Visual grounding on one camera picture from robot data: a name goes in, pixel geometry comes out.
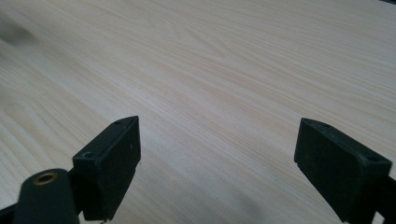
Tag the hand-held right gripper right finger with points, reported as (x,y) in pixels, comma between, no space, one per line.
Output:
(339,169)

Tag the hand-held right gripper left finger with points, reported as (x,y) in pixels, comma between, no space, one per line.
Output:
(107,169)

